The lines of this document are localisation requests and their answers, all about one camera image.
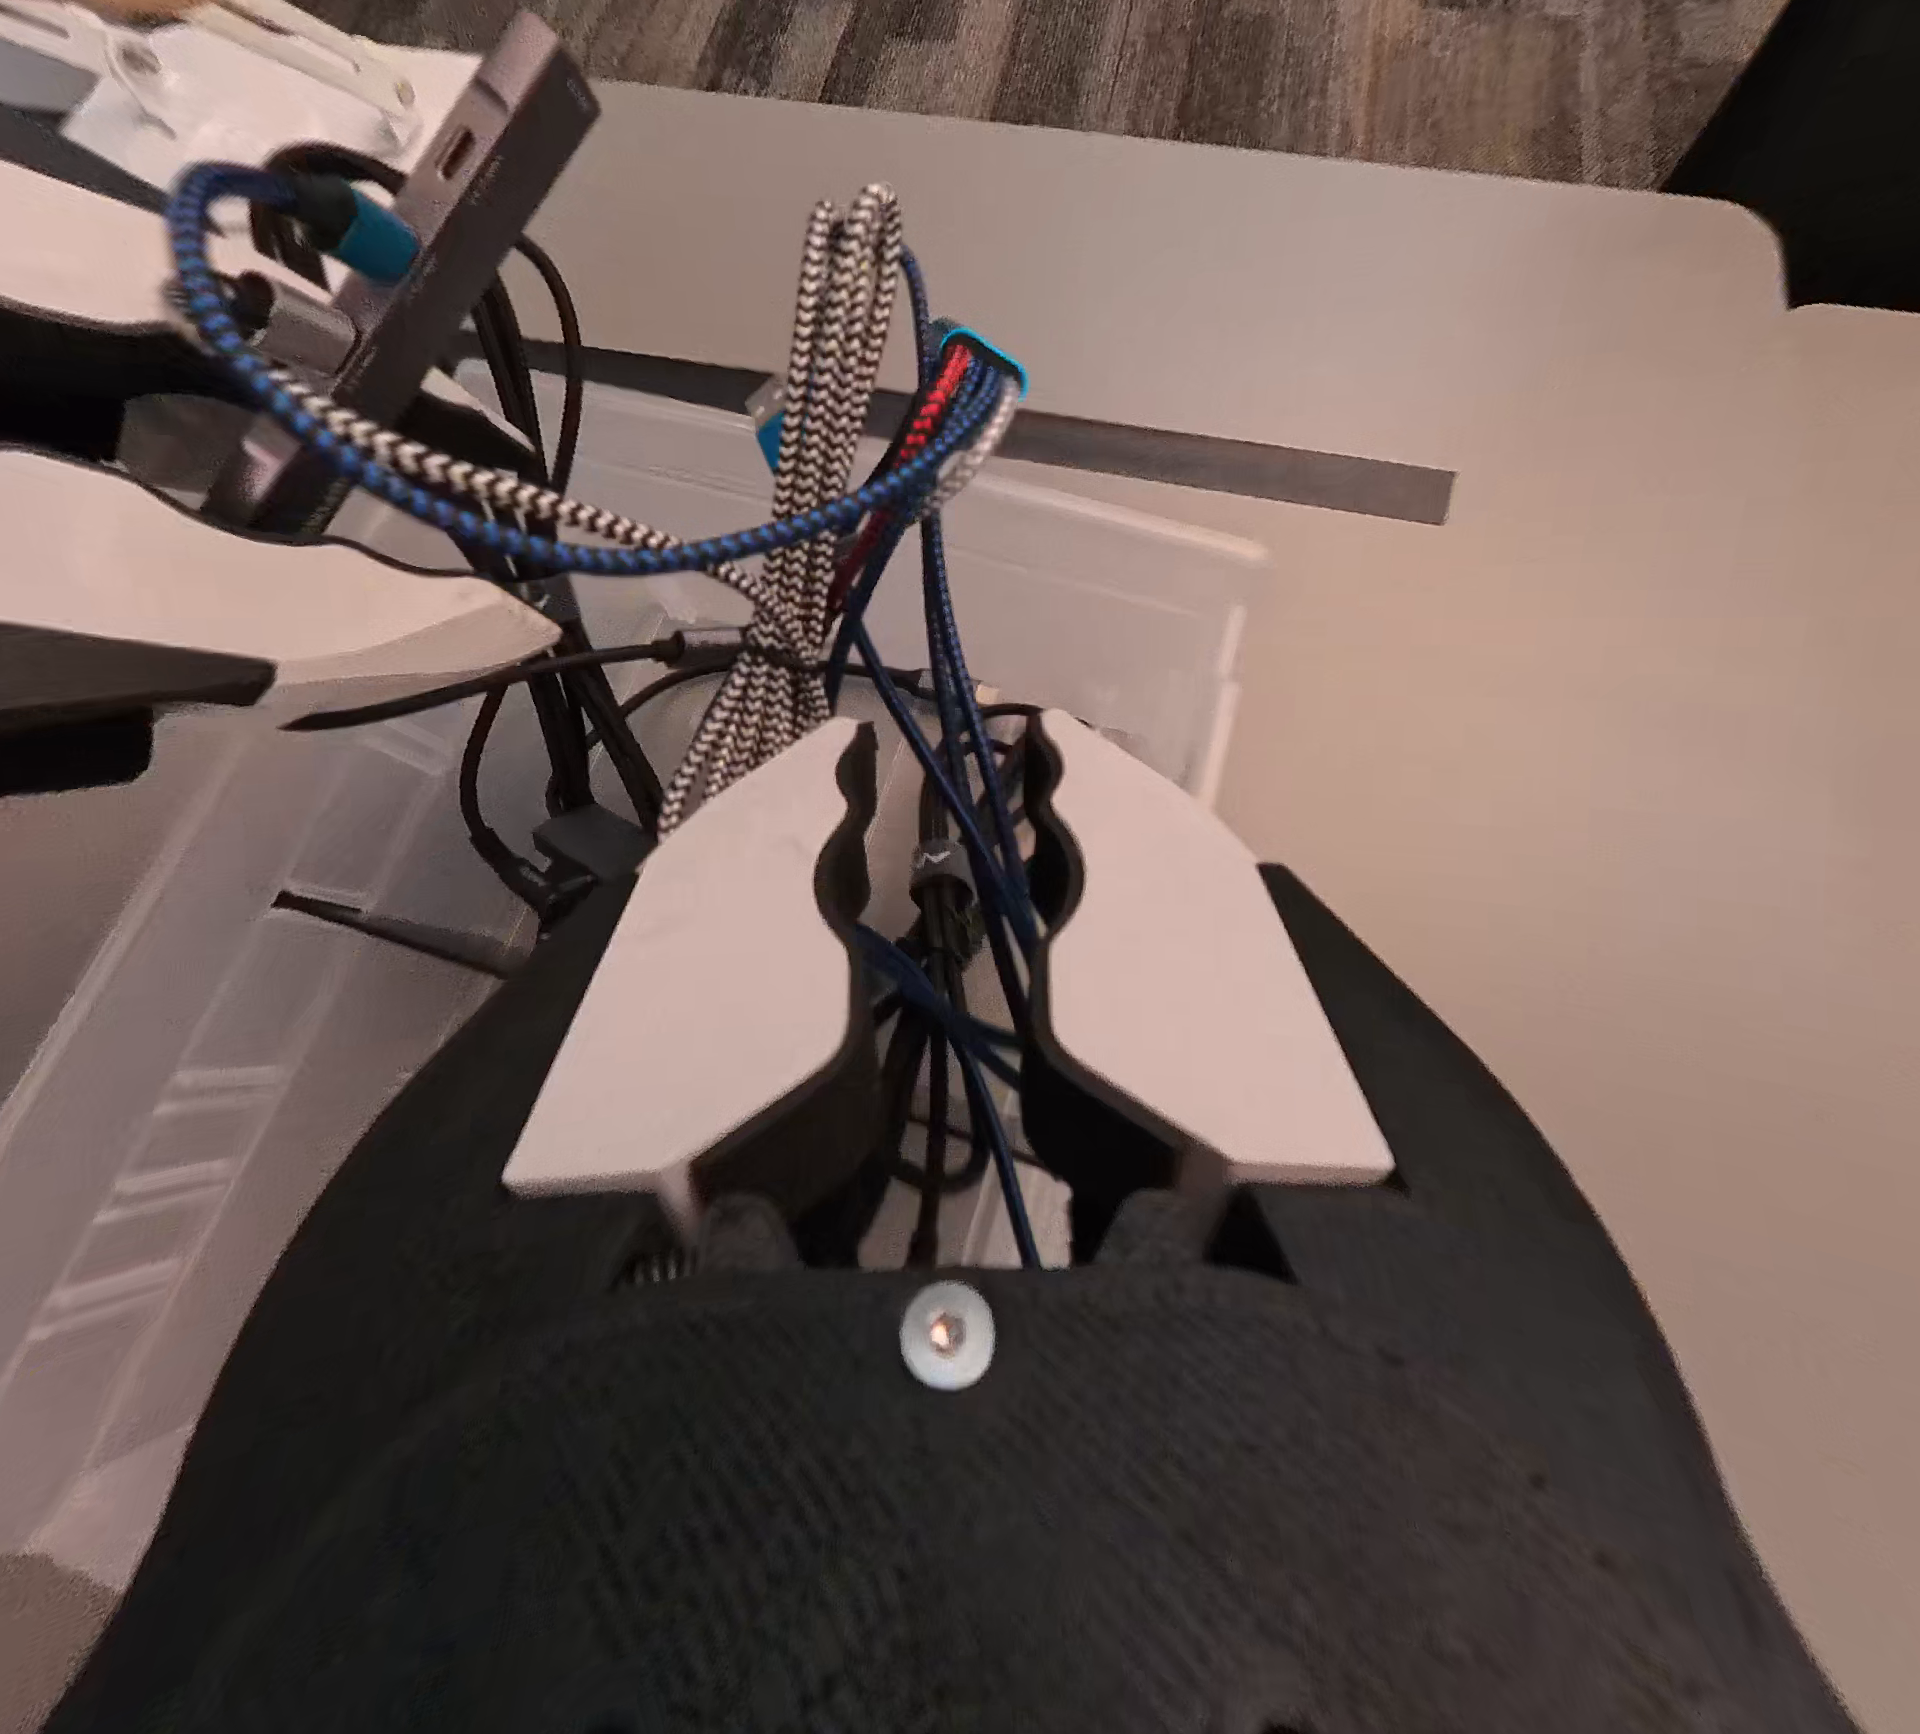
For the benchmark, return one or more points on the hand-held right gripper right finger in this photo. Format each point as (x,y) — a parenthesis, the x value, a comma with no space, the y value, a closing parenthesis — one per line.
(1200,1015)

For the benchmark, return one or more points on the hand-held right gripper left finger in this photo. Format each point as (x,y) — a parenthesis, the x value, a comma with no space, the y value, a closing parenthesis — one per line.
(721,985)

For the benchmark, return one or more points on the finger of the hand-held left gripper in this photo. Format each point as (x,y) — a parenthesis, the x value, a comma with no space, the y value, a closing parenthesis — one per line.
(225,578)
(91,249)

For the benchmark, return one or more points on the grey USB hub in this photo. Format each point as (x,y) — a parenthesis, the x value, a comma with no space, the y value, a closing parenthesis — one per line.
(489,213)

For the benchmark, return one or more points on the clear plastic bin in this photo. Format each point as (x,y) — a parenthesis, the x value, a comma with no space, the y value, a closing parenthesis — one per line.
(1050,565)

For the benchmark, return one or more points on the white stand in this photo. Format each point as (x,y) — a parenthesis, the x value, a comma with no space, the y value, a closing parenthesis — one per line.
(225,98)

